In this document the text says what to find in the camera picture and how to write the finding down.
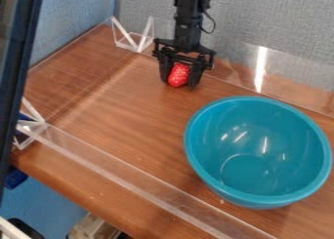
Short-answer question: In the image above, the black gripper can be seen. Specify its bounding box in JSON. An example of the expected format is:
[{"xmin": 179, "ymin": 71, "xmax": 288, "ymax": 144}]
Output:
[{"xmin": 153, "ymin": 38, "xmax": 217, "ymax": 90}]

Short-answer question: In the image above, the red strawberry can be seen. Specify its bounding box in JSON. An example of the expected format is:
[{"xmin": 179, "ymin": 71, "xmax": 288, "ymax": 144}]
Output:
[{"xmin": 169, "ymin": 63, "xmax": 191, "ymax": 87}]

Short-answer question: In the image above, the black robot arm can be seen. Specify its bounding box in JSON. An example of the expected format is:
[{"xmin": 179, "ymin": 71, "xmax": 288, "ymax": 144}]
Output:
[{"xmin": 153, "ymin": 0, "xmax": 217, "ymax": 90}]

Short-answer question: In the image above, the blue plastic bowl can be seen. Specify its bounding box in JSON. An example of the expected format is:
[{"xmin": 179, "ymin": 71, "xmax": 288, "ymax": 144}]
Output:
[{"xmin": 185, "ymin": 96, "xmax": 333, "ymax": 209}]

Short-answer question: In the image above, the clear acrylic left barrier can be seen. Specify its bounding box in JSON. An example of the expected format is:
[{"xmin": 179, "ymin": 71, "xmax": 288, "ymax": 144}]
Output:
[{"xmin": 19, "ymin": 16, "xmax": 147, "ymax": 123}]

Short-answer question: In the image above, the clear acrylic barrier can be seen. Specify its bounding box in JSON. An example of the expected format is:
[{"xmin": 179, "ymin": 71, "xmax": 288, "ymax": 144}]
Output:
[
  {"xmin": 12, "ymin": 122, "xmax": 280, "ymax": 239},
  {"xmin": 19, "ymin": 16, "xmax": 147, "ymax": 123},
  {"xmin": 142, "ymin": 16, "xmax": 334, "ymax": 119}
]

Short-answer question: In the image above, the clear acrylic back barrier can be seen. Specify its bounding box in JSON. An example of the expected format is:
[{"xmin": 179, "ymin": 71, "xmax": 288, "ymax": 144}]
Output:
[{"xmin": 142, "ymin": 16, "xmax": 334, "ymax": 119}]

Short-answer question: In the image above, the clear acrylic front barrier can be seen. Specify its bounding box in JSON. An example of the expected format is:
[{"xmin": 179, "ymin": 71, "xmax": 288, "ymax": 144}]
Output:
[{"xmin": 12, "ymin": 122, "xmax": 280, "ymax": 239}]

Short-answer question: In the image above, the blue clamp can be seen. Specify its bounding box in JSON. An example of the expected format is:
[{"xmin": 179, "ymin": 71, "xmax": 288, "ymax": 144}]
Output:
[{"xmin": 4, "ymin": 111, "xmax": 34, "ymax": 190}]

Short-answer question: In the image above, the grey box under table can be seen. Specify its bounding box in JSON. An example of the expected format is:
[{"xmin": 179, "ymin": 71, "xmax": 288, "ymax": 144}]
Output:
[{"xmin": 67, "ymin": 213, "xmax": 133, "ymax": 239}]

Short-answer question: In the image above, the white black object below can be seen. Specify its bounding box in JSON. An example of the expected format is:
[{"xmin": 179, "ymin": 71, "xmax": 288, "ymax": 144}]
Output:
[{"xmin": 0, "ymin": 217, "xmax": 46, "ymax": 239}]

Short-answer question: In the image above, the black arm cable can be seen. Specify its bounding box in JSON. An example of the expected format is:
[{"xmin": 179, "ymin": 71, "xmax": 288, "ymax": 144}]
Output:
[{"xmin": 199, "ymin": 9, "xmax": 218, "ymax": 35}]

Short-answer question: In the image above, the dark blue frame post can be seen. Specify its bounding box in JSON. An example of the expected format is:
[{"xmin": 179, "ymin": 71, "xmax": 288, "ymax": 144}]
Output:
[{"xmin": 0, "ymin": 0, "xmax": 43, "ymax": 204}]

